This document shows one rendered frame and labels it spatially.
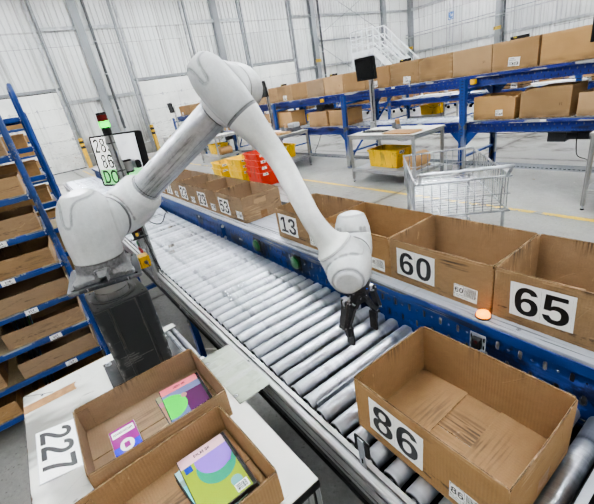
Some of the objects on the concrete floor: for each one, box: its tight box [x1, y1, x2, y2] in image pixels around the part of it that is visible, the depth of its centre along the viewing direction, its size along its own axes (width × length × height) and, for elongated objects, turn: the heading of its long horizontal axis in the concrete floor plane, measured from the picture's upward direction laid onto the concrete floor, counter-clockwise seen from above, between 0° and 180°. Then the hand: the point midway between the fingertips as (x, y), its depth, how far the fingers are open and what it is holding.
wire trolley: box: [403, 146, 515, 226], centre depth 278 cm, size 107×56×103 cm, turn 9°
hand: (362, 330), depth 120 cm, fingers open, 10 cm apart
